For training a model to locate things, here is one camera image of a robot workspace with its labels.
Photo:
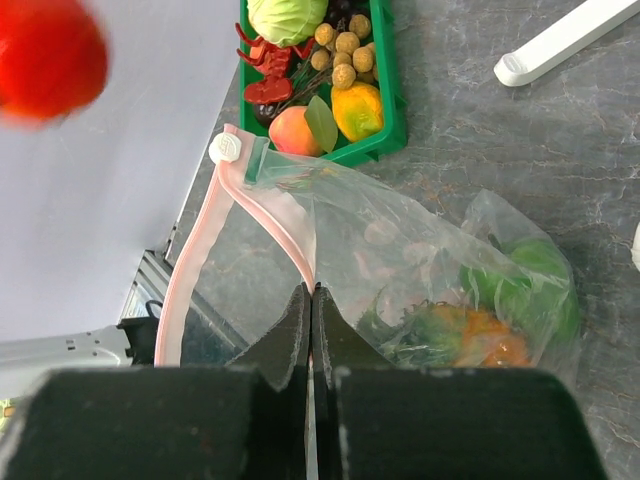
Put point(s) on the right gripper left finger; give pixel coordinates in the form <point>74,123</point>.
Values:
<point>246,420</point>

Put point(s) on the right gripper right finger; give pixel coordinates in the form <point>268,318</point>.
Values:
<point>377,421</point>

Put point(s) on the toy pineapple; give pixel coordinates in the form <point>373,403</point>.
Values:
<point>439,334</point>

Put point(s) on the clear zip top bag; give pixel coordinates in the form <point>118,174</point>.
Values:
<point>270,222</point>

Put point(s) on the green bell pepper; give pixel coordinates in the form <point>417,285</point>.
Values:
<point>539,299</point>

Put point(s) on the peach fruit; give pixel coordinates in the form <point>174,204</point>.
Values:
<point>290,133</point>

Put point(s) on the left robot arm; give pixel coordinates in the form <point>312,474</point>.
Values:
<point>24,362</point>

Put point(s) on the yellow mango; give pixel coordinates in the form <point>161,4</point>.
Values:
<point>358,111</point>

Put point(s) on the white shirt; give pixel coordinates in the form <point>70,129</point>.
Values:
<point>635,248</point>

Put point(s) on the longan bunch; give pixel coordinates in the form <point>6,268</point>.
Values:
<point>345,52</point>

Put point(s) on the green cabbage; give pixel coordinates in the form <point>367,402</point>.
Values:
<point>286,23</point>

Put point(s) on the clothes rack stand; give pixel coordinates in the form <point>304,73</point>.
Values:
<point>569,35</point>

